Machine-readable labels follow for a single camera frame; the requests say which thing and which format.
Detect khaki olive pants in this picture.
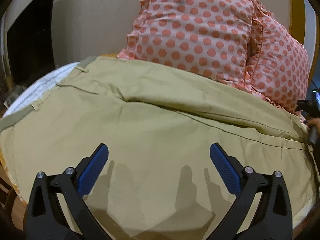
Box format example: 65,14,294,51
1,57,319,239

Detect person's hand at right edge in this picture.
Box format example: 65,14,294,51
304,118,320,133

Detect pink polka dot pillow rear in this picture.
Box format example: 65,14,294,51
246,0,309,114

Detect pink polka dot pillow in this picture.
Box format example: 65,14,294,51
246,0,309,114
118,0,254,89

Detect white bed sheet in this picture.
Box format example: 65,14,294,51
3,62,79,117

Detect pink polka dot pillow front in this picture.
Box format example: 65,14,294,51
118,0,254,89

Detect wooden headboard frame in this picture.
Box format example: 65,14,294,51
289,0,319,82

